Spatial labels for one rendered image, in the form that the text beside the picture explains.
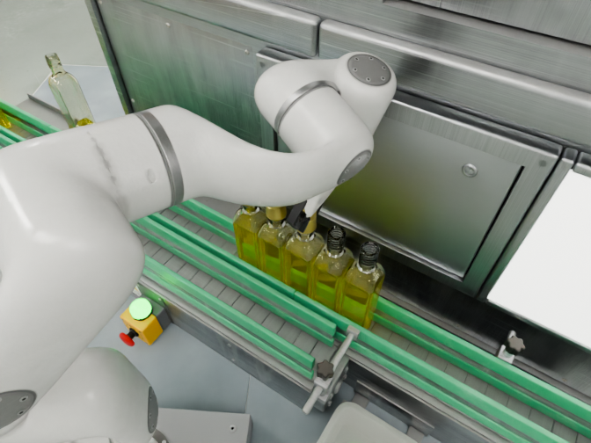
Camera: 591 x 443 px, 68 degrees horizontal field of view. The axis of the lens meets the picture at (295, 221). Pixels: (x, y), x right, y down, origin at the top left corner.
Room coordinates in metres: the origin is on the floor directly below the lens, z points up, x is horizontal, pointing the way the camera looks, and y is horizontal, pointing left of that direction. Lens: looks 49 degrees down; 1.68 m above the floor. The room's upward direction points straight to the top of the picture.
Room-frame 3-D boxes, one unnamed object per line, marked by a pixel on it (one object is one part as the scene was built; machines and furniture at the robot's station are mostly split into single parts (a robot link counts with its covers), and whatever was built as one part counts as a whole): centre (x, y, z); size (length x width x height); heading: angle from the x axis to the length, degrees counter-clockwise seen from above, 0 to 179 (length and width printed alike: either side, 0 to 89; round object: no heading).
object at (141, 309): (0.47, 0.34, 0.84); 0.04 x 0.04 x 0.03
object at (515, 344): (0.33, -0.37, 0.94); 0.07 x 0.04 x 0.13; 147
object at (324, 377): (0.29, -0.06, 0.95); 0.17 x 0.03 x 0.12; 147
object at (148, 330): (0.47, 0.34, 0.79); 0.07 x 0.07 x 0.07; 57
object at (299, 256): (0.47, -0.02, 0.99); 0.06 x 0.06 x 0.21; 57
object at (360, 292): (0.40, -0.12, 0.99); 0.06 x 0.06 x 0.21; 56
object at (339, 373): (0.30, -0.07, 0.85); 0.09 x 0.04 x 0.07; 147
